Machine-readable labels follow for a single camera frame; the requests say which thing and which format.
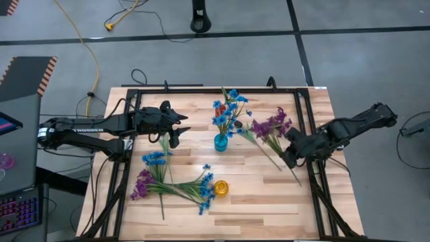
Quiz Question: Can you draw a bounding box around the backlit laptop keyboard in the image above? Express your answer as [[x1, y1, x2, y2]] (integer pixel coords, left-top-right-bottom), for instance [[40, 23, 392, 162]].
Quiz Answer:
[[0, 183, 50, 237]]

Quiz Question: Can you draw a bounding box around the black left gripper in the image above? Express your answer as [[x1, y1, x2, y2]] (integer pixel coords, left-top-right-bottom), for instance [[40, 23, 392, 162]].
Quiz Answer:
[[136, 100, 191, 149]]

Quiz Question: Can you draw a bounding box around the yellow glass vase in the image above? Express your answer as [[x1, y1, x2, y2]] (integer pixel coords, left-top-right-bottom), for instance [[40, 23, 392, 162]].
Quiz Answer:
[[213, 179, 230, 198]]

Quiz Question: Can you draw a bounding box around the blue flower bunch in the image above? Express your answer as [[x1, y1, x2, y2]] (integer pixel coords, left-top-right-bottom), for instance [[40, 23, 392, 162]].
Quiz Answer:
[[211, 87, 253, 139], [147, 163, 216, 216], [140, 132, 175, 186]]

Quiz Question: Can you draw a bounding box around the pink round dish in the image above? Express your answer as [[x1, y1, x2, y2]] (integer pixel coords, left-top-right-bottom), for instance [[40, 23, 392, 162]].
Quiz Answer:
[[0, 153, 16, 171]]

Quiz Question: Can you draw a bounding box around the black cable loop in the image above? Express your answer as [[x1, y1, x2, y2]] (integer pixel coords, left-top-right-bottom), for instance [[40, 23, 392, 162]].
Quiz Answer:
[[130, 68, 148, 86], [395, 110, 430, 171]]

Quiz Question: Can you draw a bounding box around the black cable with connector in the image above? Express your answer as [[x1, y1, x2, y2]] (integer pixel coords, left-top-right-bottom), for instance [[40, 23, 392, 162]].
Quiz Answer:
[[75, 90, 109, 118]]

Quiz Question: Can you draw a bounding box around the yellow plug cable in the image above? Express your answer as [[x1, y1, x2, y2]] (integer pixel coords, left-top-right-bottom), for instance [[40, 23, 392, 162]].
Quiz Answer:
[[104, 0, 140, 32]]

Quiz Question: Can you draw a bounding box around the black flat bar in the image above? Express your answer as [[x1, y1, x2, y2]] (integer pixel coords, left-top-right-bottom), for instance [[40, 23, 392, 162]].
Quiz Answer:
[[120, 83, 204, 88]]

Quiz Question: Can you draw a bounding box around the black floor device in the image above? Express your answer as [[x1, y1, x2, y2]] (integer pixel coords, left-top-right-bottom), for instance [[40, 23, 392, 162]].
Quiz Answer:
[[398, 118, 430, 138]]

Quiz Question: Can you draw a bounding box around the dark screen with pink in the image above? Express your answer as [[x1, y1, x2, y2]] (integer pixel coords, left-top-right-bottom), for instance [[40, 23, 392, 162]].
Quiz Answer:
[[0, 111, 24, 136]]

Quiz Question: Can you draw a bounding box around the thin black floor cable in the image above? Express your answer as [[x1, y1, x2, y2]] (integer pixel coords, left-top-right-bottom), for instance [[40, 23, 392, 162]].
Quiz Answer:
[[112, 0, 196, 44]]

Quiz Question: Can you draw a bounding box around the black orange-striped floor mat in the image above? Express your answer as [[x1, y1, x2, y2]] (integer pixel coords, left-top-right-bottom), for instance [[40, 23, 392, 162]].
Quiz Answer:
[[0, 56, 59, 104], [0, 0, 21, 17]]

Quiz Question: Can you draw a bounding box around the black stand base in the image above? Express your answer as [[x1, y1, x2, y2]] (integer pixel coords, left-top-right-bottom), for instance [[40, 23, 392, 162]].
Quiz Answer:
[[189, 0, 213, 34]]

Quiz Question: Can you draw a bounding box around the black aluminium table frame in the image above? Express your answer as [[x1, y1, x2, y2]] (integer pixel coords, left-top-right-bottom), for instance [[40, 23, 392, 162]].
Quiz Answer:
[[76, 87, 367, 242]]

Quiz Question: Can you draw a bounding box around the grey side desk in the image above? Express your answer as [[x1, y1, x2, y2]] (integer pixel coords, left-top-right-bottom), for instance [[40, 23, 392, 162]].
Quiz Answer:
[[0, 93, 42, 198]]

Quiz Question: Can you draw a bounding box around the blue glass vase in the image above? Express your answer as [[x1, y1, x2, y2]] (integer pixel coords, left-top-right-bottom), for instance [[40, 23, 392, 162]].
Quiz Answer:
[[214, 133, 229, 153]]

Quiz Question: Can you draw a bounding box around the yellow extension cable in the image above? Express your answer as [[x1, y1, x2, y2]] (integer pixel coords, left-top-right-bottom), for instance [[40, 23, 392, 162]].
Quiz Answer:
[[53, 0, 101, 118]]

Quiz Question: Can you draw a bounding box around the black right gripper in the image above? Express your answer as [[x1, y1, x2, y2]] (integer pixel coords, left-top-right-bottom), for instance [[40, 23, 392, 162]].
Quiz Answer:
[[281, 126, 329, 170]]

